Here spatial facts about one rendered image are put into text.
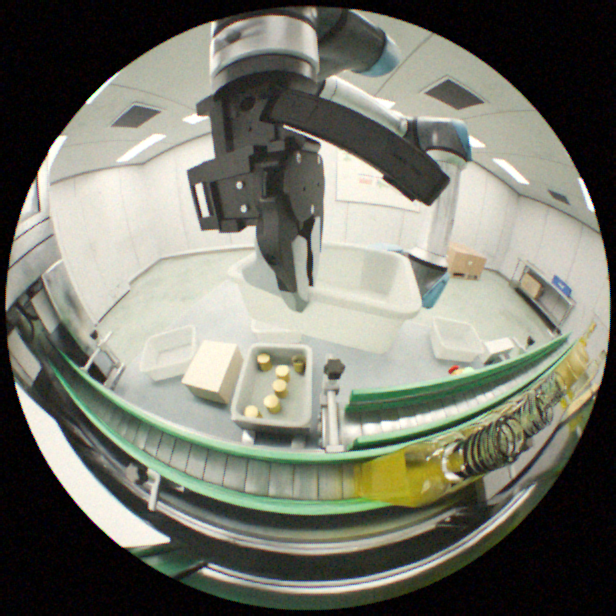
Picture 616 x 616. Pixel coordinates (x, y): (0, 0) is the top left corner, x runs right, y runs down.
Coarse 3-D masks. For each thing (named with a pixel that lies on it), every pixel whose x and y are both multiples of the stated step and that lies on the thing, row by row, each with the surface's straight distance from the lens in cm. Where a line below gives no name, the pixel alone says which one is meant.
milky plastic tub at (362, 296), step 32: (320, 256) 32; (352, 256) 31; (384, 256) 31; (256, 288) 21; (320, 288) 31; (352, 288) 32; (384, 288) 32; (416, 288) 21; (288, 320) 21; (320, 320) 19; (352, 320) 18; (384, 320) 18
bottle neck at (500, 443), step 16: (512, 416) 13; (480, 432) 12; (496, 432) 11; (512, 432) 13; (448, 448) 15; (464, 448) 13; (480, 448) 12; (496, 448) 11; (512, 448) 13; (448, 464) 14; (464, 464) 13; (480, 464) 12; (496, 464) 12
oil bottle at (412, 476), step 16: (448, 432) 17; (400, 448) 18; (416, 448) 15; (432, 448) 15; (368, 464) 25; (384, 464) 20; (400, 464) 17; (416, 464) 15; (432, 464) 14; (368, 480) 26; (384, 480) 20; (400, 480) 17; (416, 480) 15; (432, 480) 15; (448, 480) 15; (464, 480) 16; (368, 496) 26; (384, 496) 21; (400, 496) 18; (416, 496) 16; (432, 496) 15
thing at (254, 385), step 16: (256, 352) 52; (272, 352) 51; (288, 352) 50; (304, 352) 50; (256, 368) 53; (272, 368) 54; (240, 384) 45; (256, 384) 52; (272, 384) 51; (288, 384) 50; (304, 384) 50; (240, 400) 44; (256, 400) 50; (288, 400) 48; (304, 400) 47; (240, 416) 41; (272, 416) 47; (288, 416) 47; (304, 416) 43
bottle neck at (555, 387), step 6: (552, 372) 22; (558, 372) 24; (552, 378) 22; (558, 378) 24; (540, 384) 23; (546, 384) 22; (552, 384) 22; (558, 384) 24; (564, 384) 24; (546, 390) 22; (552, 390) 22; (558, 390) 21; (564, 390) 23; (528, 396) 24; (552, 396) 22; (558, 396) 22; (564, 396) 22; (522, 402) 24; (552, 402) 22; (558, 402) 23
